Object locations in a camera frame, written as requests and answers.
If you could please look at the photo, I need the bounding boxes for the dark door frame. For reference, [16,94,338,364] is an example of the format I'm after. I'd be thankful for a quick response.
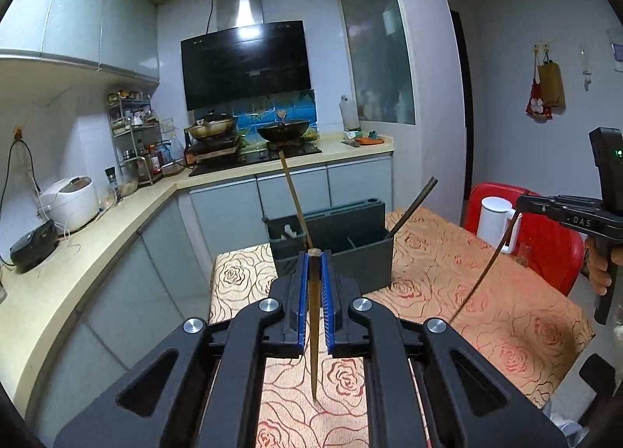
[450,9,476,226]

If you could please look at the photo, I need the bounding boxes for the frosted glass partition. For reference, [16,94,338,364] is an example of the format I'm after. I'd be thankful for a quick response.
[338,0,416,126]

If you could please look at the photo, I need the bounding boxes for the dark brown chopstick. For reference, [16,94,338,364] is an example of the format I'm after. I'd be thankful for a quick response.
[386,177,439,238]
[450,211,522,327]

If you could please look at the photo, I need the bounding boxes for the black gas stove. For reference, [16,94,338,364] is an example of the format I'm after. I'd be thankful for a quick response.
[187,143,323,179]

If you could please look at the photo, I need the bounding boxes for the white rice cooker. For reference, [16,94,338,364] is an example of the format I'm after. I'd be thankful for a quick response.
[38,176,99,235]

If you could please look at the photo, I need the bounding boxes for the person's right hand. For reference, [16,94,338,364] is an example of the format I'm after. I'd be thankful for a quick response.
[583,237,614,296]

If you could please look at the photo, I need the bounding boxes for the black range hood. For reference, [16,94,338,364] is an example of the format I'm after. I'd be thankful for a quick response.
[180,0,313,112]

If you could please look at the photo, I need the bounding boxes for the beige kitchen countertop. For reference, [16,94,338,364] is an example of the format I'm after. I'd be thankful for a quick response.
[0,133,394,381]

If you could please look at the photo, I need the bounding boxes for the grey lower cabinets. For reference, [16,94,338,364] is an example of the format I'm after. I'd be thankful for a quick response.
[24,156,394,435]

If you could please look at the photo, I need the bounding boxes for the orange green dish tray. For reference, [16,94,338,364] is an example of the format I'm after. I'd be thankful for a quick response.
[341,130,385,147]

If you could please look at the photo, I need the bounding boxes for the glass pepper grinder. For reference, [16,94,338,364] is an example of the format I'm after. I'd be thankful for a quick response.
[104,166,124,206]

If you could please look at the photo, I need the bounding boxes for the black wok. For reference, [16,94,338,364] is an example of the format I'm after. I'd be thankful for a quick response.
[256,111,311,145]

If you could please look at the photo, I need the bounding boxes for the white wall hook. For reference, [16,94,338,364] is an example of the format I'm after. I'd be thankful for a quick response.
[579,46,595,89]

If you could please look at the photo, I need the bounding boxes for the red plastic chair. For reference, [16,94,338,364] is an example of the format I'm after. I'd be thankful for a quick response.
[464,182,585,297]

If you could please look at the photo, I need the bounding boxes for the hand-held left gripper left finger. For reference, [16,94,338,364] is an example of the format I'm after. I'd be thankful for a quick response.
[53,250,313,448]

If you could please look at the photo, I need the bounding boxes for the white electric kettle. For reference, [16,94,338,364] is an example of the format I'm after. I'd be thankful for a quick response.
[476,195,523,254]

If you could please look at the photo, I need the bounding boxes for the rose patterned tablecloth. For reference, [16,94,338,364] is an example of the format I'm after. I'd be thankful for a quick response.
[208,208,597,448]

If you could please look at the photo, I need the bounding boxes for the grey upper cabinets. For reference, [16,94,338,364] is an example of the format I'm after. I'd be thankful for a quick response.
[0,0,161,84]

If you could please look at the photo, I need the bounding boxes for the golden frying pan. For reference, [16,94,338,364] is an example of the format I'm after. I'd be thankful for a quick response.
[187,112,238,141]

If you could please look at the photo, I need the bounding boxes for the brown hanging bag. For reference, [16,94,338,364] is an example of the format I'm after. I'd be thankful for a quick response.
[536,53,566,109]

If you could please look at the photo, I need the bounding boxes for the metal spice rack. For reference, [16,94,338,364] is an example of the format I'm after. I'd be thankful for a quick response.
[107,92,165,187]

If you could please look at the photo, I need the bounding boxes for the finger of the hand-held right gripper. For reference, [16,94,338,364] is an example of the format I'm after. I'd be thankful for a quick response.
[515,193,558,219]

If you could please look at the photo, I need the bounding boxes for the grey cabinets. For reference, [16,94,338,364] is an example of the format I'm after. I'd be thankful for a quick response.
[0,0,161,84]
[24,156,394,435]

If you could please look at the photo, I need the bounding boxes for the blue backsplash panel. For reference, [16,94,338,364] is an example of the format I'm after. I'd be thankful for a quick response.
[232,88,317,142]

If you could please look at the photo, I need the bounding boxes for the black countertop appliance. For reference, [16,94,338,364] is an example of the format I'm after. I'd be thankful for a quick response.
[9,219,58,274]

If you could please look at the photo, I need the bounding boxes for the black power cable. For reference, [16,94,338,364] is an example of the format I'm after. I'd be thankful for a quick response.
[0,138,35,267]

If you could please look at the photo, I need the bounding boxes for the dark grey utensil holder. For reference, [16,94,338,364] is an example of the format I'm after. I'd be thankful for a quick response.
[263,198,394,293]

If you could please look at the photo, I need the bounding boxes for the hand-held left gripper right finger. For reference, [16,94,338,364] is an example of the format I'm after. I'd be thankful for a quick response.
[319,250,568,448]

